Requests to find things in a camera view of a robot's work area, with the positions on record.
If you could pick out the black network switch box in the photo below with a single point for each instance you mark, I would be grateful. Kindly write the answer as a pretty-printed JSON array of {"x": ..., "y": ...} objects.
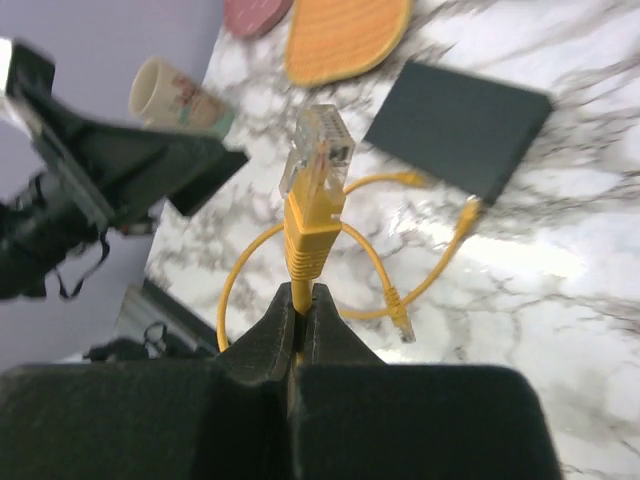
[{"x": 467, "y": 131}]

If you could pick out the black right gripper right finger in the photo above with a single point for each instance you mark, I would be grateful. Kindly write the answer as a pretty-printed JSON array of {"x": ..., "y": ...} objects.
[{"x": 430, "y": 421}]

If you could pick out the pink dotted plate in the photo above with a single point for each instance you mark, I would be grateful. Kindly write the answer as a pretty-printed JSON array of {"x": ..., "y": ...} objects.
[{"x": 247, "y": 19}]

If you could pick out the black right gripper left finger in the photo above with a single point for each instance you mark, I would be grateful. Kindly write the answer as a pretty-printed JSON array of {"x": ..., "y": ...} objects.
[{"x": 208, "y": 418}]

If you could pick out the orange woven square mat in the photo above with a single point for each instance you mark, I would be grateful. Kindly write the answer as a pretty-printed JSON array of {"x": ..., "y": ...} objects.
[{"x": 331, "y": 41}]

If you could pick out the cream ceramic mug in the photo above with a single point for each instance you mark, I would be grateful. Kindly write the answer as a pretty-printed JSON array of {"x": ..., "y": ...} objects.
[{"x": 164, "y": 97}]

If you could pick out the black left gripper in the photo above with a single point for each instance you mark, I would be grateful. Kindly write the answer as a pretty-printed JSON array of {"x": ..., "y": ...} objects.
[{"x": 99, "y": 175}]

